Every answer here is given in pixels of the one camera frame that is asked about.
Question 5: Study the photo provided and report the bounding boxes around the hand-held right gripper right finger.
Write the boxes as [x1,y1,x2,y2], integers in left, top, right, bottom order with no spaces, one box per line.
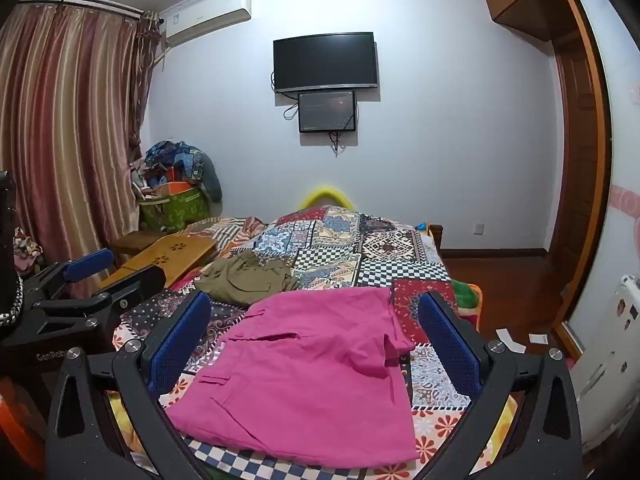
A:
[415,291,584,480]

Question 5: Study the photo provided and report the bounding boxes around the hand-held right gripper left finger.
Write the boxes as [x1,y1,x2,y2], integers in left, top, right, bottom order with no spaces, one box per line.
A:
[45,291,212,480]

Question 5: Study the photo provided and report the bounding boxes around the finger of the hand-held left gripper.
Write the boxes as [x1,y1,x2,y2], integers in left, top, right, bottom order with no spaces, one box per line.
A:
[22,249,115,306]
[31,265,168,344]

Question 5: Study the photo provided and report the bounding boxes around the pink pants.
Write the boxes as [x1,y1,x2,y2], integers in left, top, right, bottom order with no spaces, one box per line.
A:
[165,287,419,466]

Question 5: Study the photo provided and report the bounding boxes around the olive green pants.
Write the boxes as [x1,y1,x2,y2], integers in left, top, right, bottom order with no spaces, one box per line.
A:
[194,251,300,307]

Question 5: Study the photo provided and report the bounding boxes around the wooden laptop table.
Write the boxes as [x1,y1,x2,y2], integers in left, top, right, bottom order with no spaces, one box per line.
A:
[97,235,218,291]

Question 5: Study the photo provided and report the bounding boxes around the dark brown wooden stool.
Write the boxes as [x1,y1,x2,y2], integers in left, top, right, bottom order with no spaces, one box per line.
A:
[110,232,162,257]

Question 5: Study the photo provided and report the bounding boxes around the floral cloth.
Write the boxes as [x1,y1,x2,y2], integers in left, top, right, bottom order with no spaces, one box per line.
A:
[12,227,45,275]

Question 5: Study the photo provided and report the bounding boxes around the orange object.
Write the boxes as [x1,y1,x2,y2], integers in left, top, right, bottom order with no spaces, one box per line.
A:
[0,379,49,477]

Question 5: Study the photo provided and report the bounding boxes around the green storage box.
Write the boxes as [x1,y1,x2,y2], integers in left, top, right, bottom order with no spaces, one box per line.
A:
[139,189,209,234]

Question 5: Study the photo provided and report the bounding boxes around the pile of colourful clothes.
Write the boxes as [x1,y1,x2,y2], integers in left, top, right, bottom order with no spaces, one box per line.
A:
[131,140,224,202]

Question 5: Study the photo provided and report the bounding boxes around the striped pink curtain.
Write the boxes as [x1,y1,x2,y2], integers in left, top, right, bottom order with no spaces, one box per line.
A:
[0,2,162,281]

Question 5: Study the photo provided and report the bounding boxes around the patchwork printed blanket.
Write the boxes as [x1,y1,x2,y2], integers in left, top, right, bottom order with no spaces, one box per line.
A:
[107,205,521,480]

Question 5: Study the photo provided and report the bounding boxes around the white appliance with stickers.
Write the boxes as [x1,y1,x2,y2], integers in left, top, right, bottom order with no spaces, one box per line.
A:
[570,274,640,457]

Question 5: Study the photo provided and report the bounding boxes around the yellow curved object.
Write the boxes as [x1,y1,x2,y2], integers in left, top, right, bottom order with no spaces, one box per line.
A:
[299,186,355,210]

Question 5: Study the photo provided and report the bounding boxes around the brown wooden door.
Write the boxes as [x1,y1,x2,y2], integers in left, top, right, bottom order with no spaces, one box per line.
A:
[544,32,600,258]

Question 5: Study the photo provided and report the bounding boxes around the white air conditioner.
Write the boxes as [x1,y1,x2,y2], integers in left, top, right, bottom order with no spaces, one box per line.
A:
[160,0,252,44]

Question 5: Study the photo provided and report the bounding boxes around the wooden wardrobe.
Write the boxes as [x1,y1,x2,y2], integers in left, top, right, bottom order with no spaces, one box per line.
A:
[560,0,640,358]

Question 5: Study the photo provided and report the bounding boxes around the black bag with chain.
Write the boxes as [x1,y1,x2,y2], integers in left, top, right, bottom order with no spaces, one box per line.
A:
[0,170,24,332]

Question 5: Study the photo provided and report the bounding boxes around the small black wall monitor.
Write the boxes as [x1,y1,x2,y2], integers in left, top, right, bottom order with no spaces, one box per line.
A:
[298,91,357,134]

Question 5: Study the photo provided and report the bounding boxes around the white curtain rail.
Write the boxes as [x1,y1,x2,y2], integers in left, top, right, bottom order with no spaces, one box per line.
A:
[20,0,147,17]

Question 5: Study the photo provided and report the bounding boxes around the black wall television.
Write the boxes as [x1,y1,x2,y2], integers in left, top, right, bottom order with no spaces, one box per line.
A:
[273,32,379,95]

